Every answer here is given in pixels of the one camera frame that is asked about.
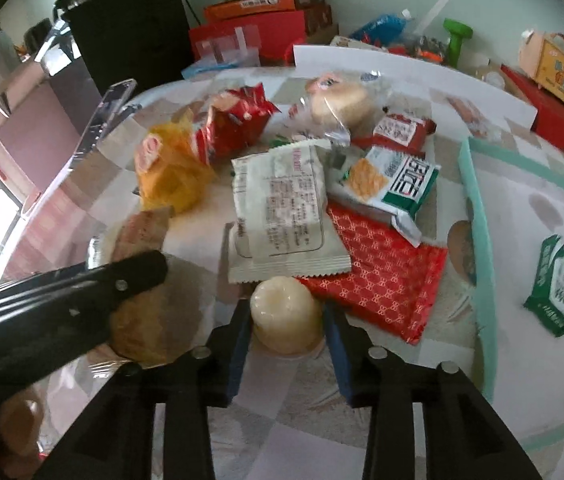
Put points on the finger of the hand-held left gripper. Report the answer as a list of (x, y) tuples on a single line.
[(61, 310)]

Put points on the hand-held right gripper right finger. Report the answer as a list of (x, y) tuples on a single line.
[(337, 360)]

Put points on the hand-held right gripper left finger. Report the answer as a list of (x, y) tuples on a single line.
[(239, 360)]

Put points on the white jelly cup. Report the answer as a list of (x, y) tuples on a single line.
[(284, 310)]

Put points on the brown pastry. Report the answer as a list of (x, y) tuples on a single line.
[(146, 320)]

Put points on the yellow bun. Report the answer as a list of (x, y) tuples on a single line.
[(176, 175)]

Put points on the green-edged noodle packet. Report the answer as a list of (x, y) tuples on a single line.
[(402, 185)]

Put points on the red snack bag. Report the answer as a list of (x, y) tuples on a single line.
[(234, 125)]

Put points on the red patterned snack packet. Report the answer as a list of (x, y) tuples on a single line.
[(387, 275)]

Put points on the round bun in wrapper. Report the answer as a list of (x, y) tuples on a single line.
[(16, 425)]

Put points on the white snack packet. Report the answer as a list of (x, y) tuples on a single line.
[(282, 210)]

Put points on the smartphone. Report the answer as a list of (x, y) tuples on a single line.
[(104, 110)]

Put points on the green snack packet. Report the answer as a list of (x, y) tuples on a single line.
[(557, 285)]

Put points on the small red snack packet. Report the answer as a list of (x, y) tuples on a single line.
[(402, 132)]

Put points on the round bread in clear wrapper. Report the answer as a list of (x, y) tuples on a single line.
[(342, 102)]

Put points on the blue white tin box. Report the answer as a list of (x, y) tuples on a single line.
[(201, 67)]

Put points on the clear plastic box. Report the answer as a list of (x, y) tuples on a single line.
[(227, 47)]

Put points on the flat red box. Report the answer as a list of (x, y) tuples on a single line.
[(557, 125)]

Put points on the pile of small toys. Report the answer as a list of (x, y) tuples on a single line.
[(419, 47)]

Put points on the large red box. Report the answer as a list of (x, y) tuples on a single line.
[(277, 30)]

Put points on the blue plastic bag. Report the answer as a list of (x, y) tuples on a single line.
[(384, 27)]

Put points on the green dumbbell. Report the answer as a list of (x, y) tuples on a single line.
[(457, 42)]

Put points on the brown box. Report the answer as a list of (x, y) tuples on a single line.
[(314, 10)]

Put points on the orange box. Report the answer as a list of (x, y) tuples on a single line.
[(252, 5)]

